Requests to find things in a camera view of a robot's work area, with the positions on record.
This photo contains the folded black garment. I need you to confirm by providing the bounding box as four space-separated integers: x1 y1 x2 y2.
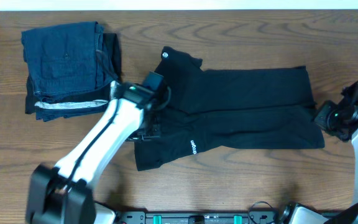
25 33 122 122

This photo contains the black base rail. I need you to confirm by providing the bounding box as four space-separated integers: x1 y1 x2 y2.
114 210 278 224

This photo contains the small black cable loop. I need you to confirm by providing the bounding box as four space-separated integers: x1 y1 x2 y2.
248 200 280 224

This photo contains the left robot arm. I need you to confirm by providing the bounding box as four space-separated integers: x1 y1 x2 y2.
25 81 163 224

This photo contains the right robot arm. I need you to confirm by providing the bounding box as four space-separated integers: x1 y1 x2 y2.
274 81 358 224

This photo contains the black t-shirt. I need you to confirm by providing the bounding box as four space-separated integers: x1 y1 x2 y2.
134 47 324 171

